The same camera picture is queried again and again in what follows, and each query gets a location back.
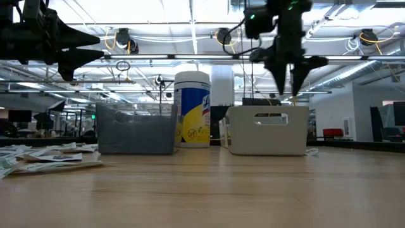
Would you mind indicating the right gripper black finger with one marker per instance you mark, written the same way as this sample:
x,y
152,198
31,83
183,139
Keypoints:
x,y
299,74
280,74

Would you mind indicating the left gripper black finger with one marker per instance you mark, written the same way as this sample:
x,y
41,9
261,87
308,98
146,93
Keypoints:
x,y
72,38
72,60

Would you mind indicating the white plastic bin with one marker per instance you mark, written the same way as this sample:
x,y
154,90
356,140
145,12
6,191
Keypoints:
x,y
240,139

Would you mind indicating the grey translucent plastic bin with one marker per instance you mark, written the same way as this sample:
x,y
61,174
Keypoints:
x,y
136,136

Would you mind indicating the green striped bandage wrapper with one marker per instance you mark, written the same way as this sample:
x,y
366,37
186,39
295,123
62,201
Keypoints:
x,y
36,153
6,163

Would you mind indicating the yellow blue wipes canister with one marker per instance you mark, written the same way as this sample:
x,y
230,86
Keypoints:
x,y
190,126

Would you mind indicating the packets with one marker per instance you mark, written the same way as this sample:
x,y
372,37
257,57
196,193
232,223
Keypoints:
x,y
63,167

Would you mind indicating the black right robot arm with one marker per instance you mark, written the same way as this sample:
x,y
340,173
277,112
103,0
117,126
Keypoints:
x,y
289,16

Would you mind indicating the red box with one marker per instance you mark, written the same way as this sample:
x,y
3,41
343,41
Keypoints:
x,y
333,132

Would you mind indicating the black monitor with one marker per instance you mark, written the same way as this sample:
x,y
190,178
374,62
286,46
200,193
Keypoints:
x,y
19,116
400,114

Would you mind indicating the black upright panel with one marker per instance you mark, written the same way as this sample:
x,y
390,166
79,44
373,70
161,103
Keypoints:
x,y
376,123

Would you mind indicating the black aluminium table frame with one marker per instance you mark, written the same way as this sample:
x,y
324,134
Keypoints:
x,y
47,141

